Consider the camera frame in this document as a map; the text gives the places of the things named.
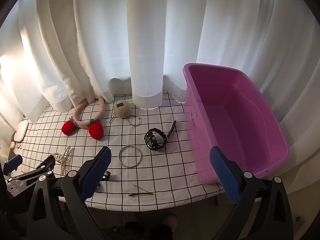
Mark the cream curtain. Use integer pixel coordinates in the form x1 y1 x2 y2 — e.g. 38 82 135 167
36 0 114 105

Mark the large silver bangle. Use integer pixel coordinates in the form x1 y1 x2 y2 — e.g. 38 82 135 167
118 145 143 167

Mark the pearl hair claw clip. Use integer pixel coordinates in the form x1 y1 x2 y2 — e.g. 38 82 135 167
53 145 73 177

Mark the white sheer curtain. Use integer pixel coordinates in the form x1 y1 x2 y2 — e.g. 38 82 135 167
0 0 75 123
72 0 320 135

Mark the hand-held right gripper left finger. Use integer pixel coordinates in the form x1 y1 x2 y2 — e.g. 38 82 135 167
26 146 112 240

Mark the pink strawberry headband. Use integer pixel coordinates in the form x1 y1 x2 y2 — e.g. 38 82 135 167
61 96 105 140

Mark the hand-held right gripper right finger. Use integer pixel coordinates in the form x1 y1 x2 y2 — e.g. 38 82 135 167
209 146 293 240

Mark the black checked white tablecloth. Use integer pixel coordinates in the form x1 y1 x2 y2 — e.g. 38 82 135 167
15 92 225 210

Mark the pink plastic basin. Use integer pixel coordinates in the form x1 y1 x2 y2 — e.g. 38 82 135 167
182 63 290 185

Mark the black wristwatch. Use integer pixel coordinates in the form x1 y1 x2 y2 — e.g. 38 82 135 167
144 120 177 152

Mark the small metal ring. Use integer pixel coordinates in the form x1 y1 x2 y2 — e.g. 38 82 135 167
127 115 141 126

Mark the beige slipper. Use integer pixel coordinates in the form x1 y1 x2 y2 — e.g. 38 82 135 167
160 214 178 233

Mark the small dark hair clip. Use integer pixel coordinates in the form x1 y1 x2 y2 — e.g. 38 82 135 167
103 170 121 181

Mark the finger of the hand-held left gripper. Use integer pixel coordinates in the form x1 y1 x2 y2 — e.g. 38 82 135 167
2 154 23 180
6 154 57 200

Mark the beige plush keychain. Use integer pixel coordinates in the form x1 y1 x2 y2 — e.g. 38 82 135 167
109 100 129 124

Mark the white plastic device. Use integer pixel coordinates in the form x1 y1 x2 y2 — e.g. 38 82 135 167
14 121 29 143

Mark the thin metal hairpin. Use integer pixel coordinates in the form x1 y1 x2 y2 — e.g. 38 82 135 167
128 184 154 197

